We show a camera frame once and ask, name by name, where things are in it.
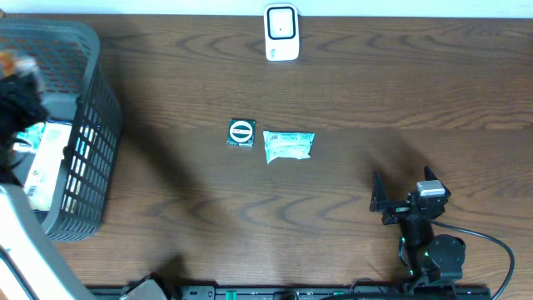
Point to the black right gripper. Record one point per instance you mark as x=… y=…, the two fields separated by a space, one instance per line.
x=396 y=209

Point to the green wet wipe packet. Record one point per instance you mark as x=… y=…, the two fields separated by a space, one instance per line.
x=287 y=145

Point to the dark green round-label packet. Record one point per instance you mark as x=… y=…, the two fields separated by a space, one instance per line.
x=241 y=133

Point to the white blue snack bag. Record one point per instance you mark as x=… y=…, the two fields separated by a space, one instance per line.
x=42 y=177

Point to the green tissue box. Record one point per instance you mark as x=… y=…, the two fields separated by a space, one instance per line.
x=29 y=140

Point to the orange white small box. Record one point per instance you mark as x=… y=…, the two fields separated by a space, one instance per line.
x=20 y=66

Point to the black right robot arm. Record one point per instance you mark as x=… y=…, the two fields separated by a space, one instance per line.
x=433 y=259

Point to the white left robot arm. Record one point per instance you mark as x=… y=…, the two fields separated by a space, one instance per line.
x=31 y=266

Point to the dark grey plastic basket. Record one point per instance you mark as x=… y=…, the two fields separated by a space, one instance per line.
x=67 y=54

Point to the black mounting rail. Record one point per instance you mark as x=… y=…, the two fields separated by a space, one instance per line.
x=363 y=290

